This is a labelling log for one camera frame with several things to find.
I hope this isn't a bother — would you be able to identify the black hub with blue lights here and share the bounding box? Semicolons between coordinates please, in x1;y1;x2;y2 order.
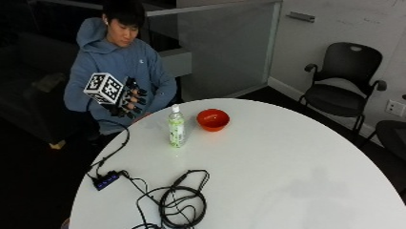
92;170;123;192

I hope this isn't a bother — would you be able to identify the orange bowl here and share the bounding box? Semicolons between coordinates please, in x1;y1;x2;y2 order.
196;108;230;133

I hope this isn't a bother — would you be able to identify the coiled black cable bundle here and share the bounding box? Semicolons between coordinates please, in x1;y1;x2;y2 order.
119;169;212;229

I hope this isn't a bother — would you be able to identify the grey wall-mounted tray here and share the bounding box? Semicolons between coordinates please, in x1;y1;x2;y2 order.
285;11;317;24

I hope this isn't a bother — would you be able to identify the grey cushion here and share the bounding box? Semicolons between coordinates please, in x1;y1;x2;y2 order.
32;72;68;94

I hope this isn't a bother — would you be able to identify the the person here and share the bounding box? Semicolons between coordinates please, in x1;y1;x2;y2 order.
63;0;178;136

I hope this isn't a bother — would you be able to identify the black office chair with armrests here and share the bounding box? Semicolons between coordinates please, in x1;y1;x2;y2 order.
298;42;389;136

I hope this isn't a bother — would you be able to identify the glass partition with metal frame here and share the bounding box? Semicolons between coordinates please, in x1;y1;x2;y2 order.
145;0;285;102

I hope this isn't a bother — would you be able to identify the dark sofa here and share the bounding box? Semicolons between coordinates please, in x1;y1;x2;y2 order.
0;31;93;150

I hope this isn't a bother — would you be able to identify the black cable from glove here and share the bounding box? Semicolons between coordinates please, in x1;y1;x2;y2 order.
85;122;132;179

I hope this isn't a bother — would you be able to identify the white cube with black markers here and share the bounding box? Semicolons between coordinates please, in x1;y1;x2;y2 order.
83;73;125;106

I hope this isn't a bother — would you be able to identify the clear bottle with green label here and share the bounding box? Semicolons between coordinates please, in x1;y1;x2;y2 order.
168;104;186;149

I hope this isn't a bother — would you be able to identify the white wall outlet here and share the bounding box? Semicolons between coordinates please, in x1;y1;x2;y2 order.
385;99;406;117

